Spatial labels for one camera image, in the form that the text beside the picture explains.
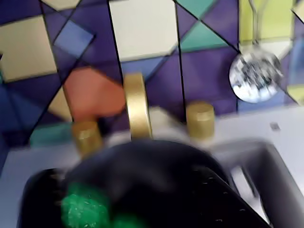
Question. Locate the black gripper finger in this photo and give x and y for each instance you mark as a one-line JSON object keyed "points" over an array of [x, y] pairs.
{"points": [[42, 197], [166, 185]]}

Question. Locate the green toy pineapple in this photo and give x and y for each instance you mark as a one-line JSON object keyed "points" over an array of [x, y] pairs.
{"points": [[83, 209]]}

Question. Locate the gold faucet knob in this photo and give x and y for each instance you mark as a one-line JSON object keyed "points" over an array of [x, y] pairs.
{"points": [[86, 137], [200, 121]]}

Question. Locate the gold toy faucet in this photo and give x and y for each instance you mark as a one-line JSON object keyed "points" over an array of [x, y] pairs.
{"points": [[137, 104]]}

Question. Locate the grey toy sink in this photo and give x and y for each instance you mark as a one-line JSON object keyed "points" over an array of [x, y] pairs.
{"points": [[261, 166]]}

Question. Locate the light blue toy kitchen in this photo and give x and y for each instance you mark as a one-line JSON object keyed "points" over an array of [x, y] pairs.
{"points": [[249, 128]]}

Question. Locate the colourful mosaic backsplash panel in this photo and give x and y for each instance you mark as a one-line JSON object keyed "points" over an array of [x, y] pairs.
{"points": [[147, 35]]}

